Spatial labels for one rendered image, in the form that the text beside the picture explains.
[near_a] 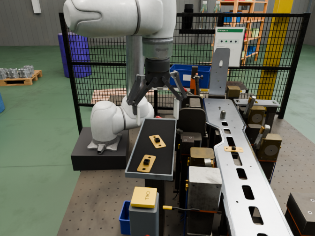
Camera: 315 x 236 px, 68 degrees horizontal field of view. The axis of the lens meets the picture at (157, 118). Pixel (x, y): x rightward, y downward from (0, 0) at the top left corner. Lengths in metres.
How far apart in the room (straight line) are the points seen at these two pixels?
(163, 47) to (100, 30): 0.18
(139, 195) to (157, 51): 0.39
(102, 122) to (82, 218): 0.50
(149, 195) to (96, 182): 0.80
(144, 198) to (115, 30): 0.42
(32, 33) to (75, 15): 11.45
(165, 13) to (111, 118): 0.83
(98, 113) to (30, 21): 10.78
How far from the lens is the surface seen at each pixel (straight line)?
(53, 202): 2.42
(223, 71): 1.74
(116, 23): 0.61
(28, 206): 2.47
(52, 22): 11.67
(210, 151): 0.95
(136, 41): 1.26
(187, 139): 0.97
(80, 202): 1.31
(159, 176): 0.68
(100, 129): 1.38
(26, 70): 5.99
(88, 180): 1.43
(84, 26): 0.61
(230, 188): 0.92
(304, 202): 0.92
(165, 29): 0.67
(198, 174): 0.78
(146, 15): 0.64
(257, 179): 1.00
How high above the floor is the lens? 1.60
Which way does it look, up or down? 26 degrees down
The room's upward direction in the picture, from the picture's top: straight up
